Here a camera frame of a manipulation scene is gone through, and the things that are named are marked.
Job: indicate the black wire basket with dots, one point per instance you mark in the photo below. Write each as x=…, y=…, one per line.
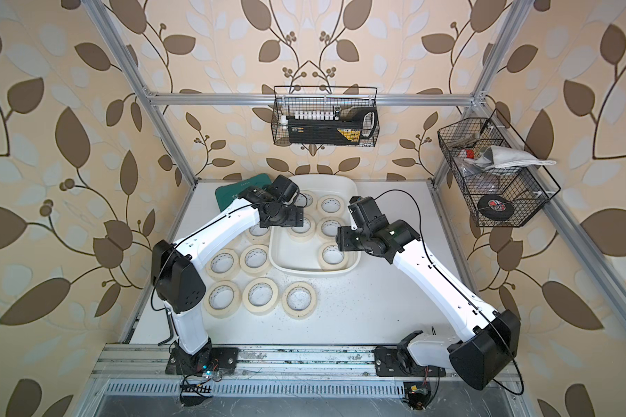
x=528, y=188
x=292, y=99

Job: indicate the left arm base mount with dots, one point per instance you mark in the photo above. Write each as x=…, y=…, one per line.
x=208, y=359

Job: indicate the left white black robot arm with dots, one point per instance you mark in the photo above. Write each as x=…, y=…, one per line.
x=176, y=266

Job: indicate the white plastic storage tray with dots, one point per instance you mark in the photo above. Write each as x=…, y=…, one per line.
x=301, y=259

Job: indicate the black wire basket back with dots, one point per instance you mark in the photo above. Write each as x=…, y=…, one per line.
x=292, y=99

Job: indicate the black tape roll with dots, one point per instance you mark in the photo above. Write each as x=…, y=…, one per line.
x=495, y=208

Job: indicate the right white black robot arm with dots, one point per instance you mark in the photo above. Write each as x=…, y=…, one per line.
x=485, y=340

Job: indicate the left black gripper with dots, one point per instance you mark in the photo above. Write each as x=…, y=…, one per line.
x=292, y=211

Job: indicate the black yellow box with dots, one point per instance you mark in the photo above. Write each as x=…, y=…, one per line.
x=357, y=126

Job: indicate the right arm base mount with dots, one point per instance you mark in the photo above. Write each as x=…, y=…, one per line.
x=397, y=362

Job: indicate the green tool case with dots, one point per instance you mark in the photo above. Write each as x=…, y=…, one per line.
x=225, y=195

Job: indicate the masking tape roll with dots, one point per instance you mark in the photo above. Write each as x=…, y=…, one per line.
x=261, y=296
x=299, y=300
x=331, y=258
x=304, y=232
x=328, y=227
x=255, y=261
x=306, y=200
x=258, y=235
x=224, y=266
x=331, y=205
x=224, y=298

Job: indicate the black wire basket right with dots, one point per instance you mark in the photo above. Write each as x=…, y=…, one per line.
x=528, y=188

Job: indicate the white cloth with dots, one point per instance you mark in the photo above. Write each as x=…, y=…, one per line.
x=502, y=158

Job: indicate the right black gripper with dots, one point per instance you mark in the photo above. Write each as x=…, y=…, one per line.
x=344, y=237

